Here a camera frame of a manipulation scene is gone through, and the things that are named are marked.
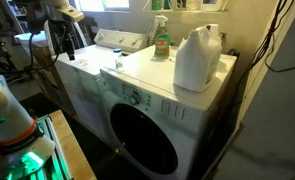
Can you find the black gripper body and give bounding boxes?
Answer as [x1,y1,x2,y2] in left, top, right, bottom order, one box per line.
[63,31,75,52]

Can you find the white top-load dryer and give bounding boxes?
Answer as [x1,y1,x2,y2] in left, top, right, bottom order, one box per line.
[53,28,148,141]

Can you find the small jar with lid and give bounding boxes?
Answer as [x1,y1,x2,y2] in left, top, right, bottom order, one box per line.
[112,47,124,67]

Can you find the bright window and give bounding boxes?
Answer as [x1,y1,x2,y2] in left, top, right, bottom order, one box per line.
[74,0,131,13]

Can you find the green spray bottle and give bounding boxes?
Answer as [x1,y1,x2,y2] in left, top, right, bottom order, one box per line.
[153,14,171,58]

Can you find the green box on shelf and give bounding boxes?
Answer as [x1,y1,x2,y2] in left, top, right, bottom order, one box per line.
[151,0,163,11]

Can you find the white container with label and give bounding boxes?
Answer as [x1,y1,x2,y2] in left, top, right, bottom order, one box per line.
[200,0,223,12]

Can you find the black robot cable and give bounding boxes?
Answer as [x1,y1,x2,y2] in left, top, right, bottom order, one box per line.
[0,23,69,76]

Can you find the silver vent duct hose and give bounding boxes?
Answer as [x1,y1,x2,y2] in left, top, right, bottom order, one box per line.
[146,17,160,47]

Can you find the green-lit robot mount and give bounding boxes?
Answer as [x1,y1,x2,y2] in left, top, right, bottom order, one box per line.
[6,114,73,180]

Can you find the white wall shelf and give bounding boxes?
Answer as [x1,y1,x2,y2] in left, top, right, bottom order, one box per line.
[142,7,230,15]

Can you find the black hanging cables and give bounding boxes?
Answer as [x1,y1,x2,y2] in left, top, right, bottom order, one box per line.
[245,0,295,74]

